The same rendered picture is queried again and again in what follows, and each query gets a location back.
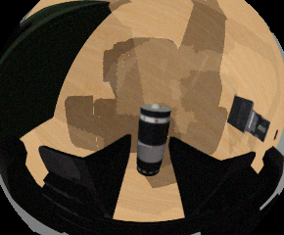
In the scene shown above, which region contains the black and grey battery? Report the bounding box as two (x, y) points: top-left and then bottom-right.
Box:
(137, 103), (170, 177)

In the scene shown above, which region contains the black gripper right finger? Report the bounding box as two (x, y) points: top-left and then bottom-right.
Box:
(168, 137), (256, 218)

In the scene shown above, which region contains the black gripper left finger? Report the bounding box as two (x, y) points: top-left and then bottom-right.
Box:
(37, 134), (131, 219)

